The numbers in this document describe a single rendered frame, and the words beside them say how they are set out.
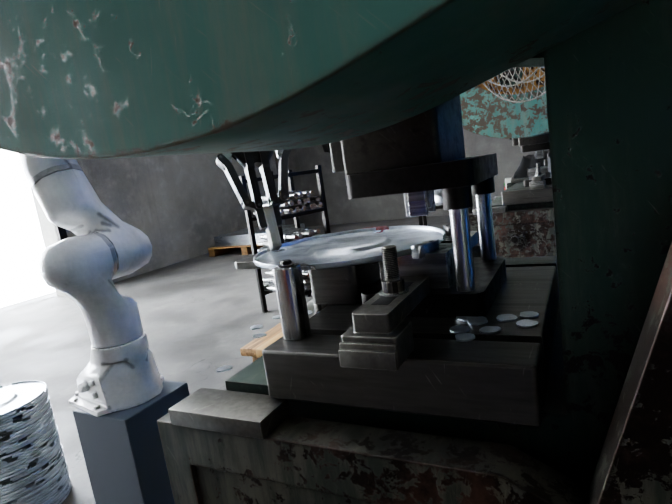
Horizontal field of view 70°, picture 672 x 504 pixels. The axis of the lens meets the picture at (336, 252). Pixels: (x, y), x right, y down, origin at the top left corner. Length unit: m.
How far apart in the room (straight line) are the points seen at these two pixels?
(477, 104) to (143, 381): 1.51
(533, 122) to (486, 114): 0.17
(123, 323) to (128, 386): 0.14
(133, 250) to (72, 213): 0.14
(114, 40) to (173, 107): 0.05
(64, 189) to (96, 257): 0.17
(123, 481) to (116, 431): 0.12
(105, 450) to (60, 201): 0.55
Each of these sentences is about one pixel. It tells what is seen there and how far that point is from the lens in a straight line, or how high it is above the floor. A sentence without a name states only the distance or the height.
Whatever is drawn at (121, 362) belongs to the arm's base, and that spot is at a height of 0.55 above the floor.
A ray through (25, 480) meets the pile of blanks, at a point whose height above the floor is 0.14.
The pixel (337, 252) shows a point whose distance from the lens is 0.67.
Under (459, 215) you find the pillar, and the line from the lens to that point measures 0.58.
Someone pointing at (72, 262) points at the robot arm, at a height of 0.79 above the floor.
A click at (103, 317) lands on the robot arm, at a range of 1.15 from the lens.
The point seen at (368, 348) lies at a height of 0.72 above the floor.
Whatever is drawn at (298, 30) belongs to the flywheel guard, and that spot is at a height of 0.95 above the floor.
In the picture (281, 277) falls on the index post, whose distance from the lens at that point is 0.57.
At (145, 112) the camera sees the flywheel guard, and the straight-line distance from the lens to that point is 0.26.
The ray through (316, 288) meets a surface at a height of 0.73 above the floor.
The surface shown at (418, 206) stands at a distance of 0.66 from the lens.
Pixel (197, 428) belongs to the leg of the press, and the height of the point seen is 0.62.
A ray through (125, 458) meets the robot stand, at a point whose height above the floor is 0.36.
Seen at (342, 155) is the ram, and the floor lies 0.92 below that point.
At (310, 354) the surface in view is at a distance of 0.54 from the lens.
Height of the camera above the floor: 0.90
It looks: 10 degrees down
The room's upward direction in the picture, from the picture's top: 8 degrees counter-clockwise
